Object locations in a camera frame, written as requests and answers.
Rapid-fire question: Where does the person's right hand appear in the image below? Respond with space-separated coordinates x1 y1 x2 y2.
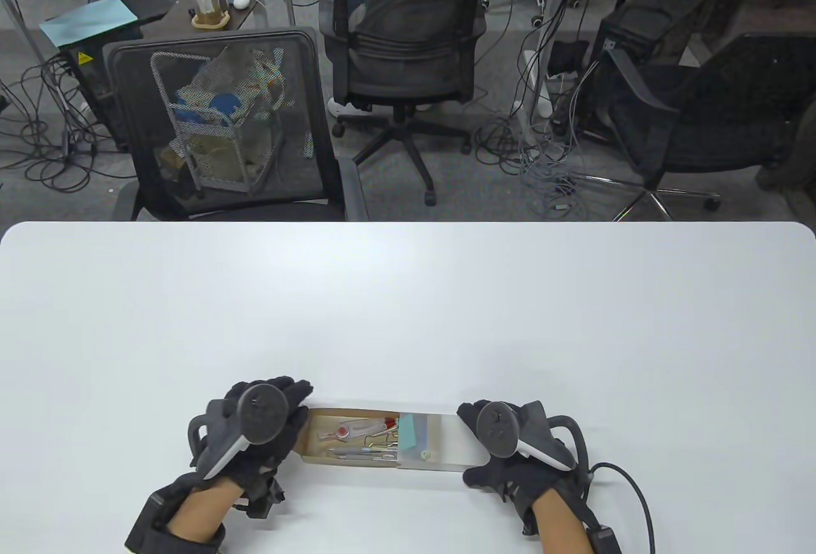
456 400 590 536

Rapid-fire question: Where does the black computer tower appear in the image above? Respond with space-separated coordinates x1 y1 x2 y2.
593 3 708 143

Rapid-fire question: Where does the glass cup with drink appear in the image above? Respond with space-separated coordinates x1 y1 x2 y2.
187 0 230 29

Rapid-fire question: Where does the black square mesh chair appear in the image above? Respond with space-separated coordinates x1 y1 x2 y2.
102 27 369 222

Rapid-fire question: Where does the teal folder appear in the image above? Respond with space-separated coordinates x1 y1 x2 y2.
40 0 139 48

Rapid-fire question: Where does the person's right forearm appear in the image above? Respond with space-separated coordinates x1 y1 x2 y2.
539 490 597 554

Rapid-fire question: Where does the grey hand tracker controller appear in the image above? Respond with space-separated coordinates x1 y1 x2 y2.
189 383 288 480
476 402 589 472

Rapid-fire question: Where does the black wrist strap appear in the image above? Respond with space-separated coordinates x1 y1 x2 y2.
124 474 228 554
583 521 623 554

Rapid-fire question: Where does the person's left hand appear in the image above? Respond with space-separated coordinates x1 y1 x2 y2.
189 377 314 520

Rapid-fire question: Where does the grey cable tangle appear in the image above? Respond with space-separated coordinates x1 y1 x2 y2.
475 0 603 214

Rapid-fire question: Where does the person's left forearm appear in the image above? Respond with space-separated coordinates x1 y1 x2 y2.
168 481 247 546

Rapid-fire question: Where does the black cabinet with yellow label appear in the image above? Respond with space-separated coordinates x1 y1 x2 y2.
61 44 138 153

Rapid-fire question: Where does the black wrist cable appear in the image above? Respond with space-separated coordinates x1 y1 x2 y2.
589 463 657 554

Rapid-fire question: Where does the teal binder clip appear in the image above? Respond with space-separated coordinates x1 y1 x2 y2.
366 413 421 453

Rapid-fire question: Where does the clear red-tipped pen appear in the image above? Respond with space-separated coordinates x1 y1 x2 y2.
318 415 400 442

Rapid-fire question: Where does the black cable tangle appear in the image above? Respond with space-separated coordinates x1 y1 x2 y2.
0 57 138 194

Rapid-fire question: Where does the white wire basket cart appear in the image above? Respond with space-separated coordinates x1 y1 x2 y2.
150 47 288 194

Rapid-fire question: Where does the black chrome-base office chair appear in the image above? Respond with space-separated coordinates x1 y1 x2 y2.
567 31 816 222

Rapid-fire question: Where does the black swivel office chair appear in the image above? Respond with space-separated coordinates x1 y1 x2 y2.
317 0 488 207

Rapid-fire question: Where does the dark brown side table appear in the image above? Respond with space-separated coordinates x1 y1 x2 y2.
137 0 259 40

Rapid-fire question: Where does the brown cardboard drawer box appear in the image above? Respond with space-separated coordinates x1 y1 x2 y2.
292 406 486 474

